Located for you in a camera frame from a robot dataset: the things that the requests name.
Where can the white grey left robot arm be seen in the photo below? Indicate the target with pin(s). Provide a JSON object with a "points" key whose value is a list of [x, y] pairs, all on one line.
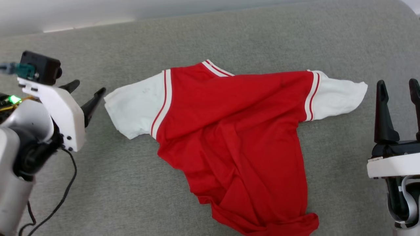
{"points": [[19, 137]]}

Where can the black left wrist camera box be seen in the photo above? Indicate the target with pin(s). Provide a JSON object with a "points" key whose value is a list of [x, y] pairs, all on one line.
{"points": [[42, 67]]}

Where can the red and white jersey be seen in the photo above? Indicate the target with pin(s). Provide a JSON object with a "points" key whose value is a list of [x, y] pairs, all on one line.
{"points": [[242, 137]]}

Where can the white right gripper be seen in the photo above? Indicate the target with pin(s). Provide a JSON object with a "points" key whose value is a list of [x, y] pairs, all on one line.
{"points": [[393, 164]]}

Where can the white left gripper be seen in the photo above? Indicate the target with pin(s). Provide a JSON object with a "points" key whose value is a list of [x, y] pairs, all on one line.
{"points": [[67, 114]]}

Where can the teal left camera connector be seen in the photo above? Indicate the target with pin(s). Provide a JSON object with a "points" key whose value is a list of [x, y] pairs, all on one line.
{"points": [[23, 70]]}

